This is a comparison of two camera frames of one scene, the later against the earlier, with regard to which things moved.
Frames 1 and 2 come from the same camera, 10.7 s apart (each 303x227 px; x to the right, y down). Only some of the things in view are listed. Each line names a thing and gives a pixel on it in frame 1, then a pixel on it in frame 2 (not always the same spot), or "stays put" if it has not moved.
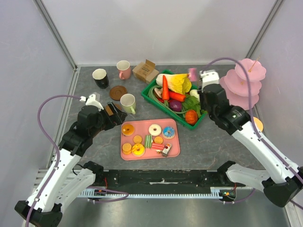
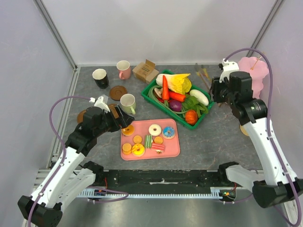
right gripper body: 204,107 to 220,91
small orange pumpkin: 191,117 stays put
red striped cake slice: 157,146 stays put
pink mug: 124,67 stays put
